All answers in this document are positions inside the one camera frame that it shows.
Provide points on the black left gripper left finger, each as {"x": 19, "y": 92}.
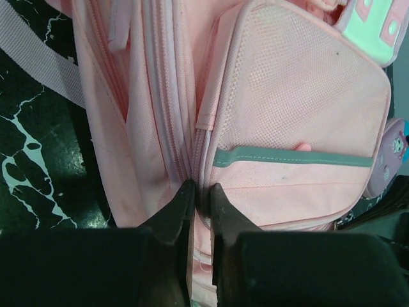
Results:
{"x": 149, "y": 265}

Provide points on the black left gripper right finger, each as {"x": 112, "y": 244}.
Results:
{"x": 252, "y": 267}

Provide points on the pink student backpack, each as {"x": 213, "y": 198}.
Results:
{"x": 282, "y": 103}

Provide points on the pink cat pencil case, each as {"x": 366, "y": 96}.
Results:
{"x": 392, "y": 154}

